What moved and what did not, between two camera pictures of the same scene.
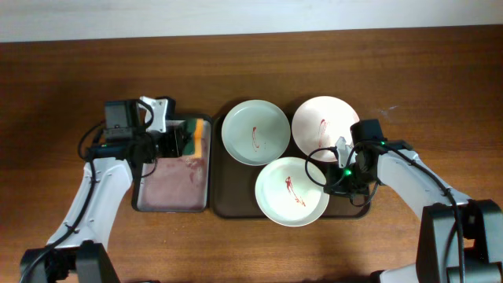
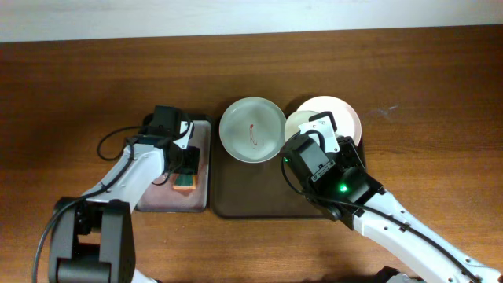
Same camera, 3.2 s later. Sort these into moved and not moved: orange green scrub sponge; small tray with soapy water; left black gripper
Moved: left black gripper; orange green scrub sponge
Not moved: small tray with soapy water
